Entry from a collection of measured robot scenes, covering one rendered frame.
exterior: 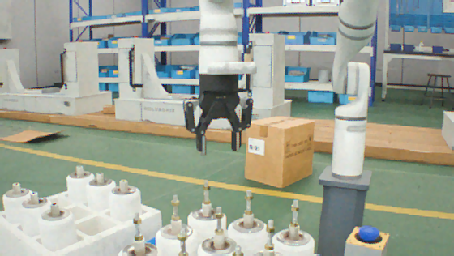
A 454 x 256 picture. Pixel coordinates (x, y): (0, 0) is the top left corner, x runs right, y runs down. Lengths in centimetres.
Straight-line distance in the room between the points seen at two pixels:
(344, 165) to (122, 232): 65
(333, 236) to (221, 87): 65
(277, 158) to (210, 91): 120
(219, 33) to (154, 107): 251
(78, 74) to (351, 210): 315
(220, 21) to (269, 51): 207
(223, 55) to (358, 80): 49
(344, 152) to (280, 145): 77
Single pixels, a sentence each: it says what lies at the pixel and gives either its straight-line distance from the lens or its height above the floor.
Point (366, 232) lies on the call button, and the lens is 74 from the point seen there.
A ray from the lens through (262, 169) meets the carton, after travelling 193.
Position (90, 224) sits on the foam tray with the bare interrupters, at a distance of 118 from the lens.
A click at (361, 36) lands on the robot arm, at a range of 93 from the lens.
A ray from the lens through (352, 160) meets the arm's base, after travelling 110.
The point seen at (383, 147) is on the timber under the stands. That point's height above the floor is 7.
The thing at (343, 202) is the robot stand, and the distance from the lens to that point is 112.
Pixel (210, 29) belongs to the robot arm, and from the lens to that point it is 69.
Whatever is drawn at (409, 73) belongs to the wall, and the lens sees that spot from 891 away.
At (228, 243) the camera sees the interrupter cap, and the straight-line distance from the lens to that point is 83.
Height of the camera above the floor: 65
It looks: 12 degrees down
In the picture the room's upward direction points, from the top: straight up
